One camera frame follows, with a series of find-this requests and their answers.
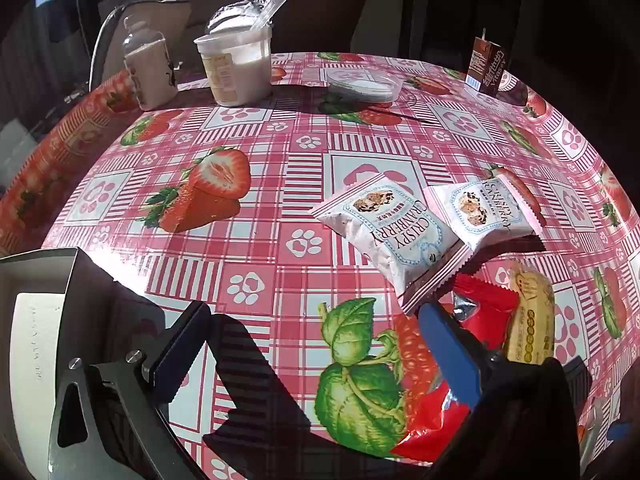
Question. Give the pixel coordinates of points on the strawberry print checked tablecloth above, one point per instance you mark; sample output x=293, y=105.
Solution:
x=280, y=175

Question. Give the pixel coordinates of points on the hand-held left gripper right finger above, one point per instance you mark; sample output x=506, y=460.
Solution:
x=447, y=355

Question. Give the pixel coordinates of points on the white cardboard box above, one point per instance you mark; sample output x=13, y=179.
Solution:
x=40, y=275

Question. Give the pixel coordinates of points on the white blue cookie packet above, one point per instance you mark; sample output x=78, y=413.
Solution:
x=395, y=240
x=480, y=210

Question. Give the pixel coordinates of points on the clear plastic lid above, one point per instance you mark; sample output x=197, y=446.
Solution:
x=360, y=85

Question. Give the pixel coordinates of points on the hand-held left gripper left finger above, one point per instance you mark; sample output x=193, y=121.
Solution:
x=180, y=355

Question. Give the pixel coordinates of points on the brown drink carton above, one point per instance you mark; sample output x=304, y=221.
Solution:
x=487, y=65

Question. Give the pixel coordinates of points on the clear plastic milk bottle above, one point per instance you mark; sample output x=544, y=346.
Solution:
x=150, y=75

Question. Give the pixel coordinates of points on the wide red snack packet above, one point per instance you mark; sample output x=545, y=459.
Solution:
x=492, y=305

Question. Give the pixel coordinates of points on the clear plastic spoon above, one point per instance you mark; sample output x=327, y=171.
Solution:
x=272, y=7

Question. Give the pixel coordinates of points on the yellow cake packet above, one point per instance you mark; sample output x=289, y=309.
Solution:
x=530, y=310

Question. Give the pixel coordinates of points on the white yogurt tub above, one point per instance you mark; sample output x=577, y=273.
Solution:
x=235, y=70

